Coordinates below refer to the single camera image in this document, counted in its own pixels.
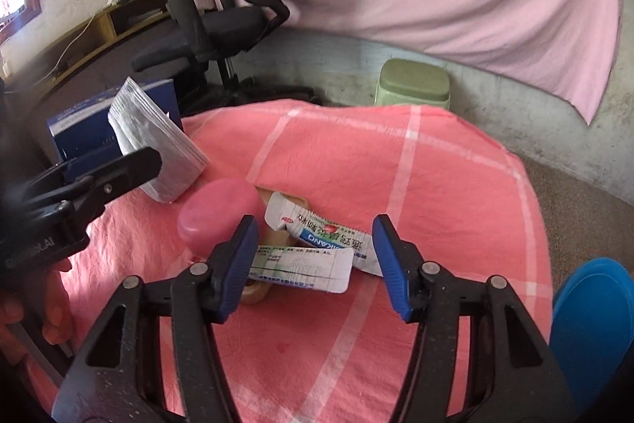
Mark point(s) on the green plastic stool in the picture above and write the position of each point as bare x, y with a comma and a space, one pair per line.
413, 83

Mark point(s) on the low wooden desk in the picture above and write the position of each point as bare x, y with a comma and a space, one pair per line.
106, 24

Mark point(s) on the blue plastic bucket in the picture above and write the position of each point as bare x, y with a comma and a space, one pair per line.
589, 319

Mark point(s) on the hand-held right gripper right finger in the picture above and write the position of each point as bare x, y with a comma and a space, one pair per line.
391, 264

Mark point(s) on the pink oval case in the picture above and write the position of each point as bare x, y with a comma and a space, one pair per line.
213, 210

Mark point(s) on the white and blue sachet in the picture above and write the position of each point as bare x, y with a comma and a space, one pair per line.
307, 229

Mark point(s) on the pink checked tablecloth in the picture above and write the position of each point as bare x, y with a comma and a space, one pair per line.
446, 205

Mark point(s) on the person's left hand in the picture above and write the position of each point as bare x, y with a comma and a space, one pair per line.
52, 319

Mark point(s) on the stack of silver foil packets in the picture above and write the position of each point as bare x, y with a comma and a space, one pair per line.
148, 130

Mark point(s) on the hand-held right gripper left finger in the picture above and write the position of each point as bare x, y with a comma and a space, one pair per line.
237, 269

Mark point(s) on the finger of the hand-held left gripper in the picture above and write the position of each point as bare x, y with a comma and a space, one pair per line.
124, 173
74, 168

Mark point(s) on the red-faced wooden paddle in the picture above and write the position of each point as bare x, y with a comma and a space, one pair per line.
253, 295

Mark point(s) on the black office chair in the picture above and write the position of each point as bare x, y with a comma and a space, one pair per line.
223, 26

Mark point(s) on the dark blue cardboard box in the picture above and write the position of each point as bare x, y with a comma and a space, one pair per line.
84, 130

